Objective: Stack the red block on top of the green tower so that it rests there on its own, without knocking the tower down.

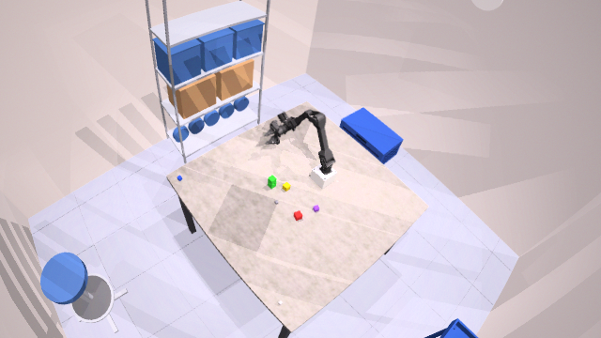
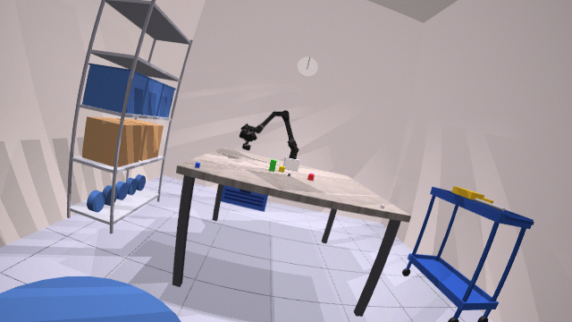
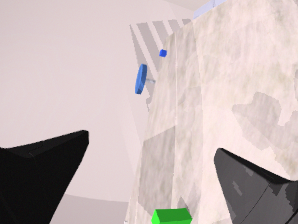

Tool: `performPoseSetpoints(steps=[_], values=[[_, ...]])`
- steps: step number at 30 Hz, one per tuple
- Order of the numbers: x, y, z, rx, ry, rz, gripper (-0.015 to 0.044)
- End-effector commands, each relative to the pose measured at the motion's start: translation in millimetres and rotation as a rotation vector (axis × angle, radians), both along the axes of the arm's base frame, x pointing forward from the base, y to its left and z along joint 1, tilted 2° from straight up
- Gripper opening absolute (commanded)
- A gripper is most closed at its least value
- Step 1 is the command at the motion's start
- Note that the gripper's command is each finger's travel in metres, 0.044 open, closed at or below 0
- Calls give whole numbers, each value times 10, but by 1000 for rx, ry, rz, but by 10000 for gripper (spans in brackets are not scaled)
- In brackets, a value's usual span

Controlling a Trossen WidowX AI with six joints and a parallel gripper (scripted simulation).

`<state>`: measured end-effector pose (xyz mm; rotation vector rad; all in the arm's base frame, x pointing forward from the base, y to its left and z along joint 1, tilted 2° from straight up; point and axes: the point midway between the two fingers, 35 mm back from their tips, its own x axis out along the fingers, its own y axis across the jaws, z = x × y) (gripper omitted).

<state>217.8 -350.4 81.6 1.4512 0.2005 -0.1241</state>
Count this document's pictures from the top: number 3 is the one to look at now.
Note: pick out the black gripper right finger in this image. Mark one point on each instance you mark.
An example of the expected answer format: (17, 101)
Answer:
(252, 194)

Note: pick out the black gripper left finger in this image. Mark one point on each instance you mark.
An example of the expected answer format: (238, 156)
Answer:
(34, 177)

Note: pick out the green block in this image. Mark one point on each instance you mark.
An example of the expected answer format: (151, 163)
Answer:
(183, 216)
(164, 216)

